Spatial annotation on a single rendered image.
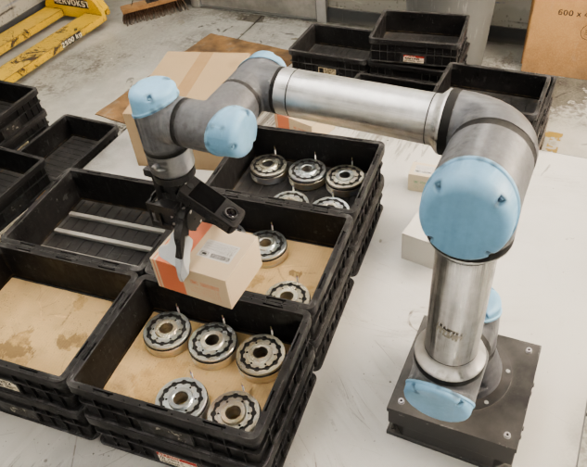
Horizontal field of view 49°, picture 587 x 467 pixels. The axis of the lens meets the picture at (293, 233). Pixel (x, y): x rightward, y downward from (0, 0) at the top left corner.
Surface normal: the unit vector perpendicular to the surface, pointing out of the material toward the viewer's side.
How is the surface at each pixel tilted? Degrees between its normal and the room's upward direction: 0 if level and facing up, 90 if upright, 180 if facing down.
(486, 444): 90
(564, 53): 72
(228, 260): 0
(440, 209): 83
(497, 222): 83
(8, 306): 0
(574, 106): 0
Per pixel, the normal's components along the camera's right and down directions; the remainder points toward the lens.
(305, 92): -0.37, -0.04
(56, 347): -0.09, -0.73
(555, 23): -0.42, 0.44
